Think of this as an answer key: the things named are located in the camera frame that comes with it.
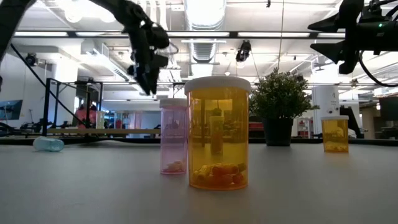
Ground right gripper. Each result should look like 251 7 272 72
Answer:
307 0 398 75

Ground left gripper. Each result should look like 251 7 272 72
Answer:
126 23 170 95

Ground pink medicine bottle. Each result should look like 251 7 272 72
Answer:
159 98 188 175
132 111 143 129

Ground green medicine bottle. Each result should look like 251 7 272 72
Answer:
95 110 106 129

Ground orange medicine bottle white cap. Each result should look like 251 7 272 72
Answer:
183 75 252 191
320 115 350 154

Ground wooden shelf board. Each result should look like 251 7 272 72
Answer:
46 128 161 136

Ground long ceiling light bar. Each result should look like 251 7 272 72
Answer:
14 30 346 39

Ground white round column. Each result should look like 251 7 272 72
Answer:
312 85 341 138

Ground person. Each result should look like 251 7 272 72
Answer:
74 104 97 129

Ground green potted plant black pot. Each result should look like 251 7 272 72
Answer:
248 67 320 147

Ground black ceiling spotlight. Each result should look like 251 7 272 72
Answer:
234 39 252 63
24 52 40 68

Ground black monitor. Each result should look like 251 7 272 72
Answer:
378 96 398 123

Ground grey table mat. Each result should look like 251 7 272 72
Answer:
0 141 398 224

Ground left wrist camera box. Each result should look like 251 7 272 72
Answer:
152 53 170 70

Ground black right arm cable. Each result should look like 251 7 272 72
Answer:
359 51 398 88

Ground silver ceiling duct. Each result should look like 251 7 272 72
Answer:
183 0 228 78

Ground black metal shelf frame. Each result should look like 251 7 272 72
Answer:
42 77 105 139

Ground black aluminium rig frame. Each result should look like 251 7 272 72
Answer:
0 43 398 147

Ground wall monitor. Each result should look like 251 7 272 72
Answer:
0 99 24 121

